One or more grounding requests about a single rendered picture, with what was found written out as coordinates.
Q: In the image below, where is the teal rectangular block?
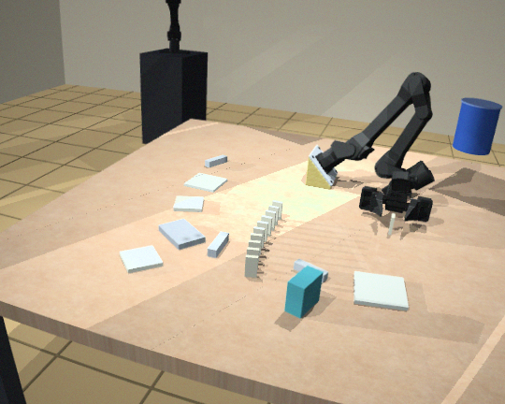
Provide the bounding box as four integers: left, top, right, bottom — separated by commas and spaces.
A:
284, 266, 323, 318

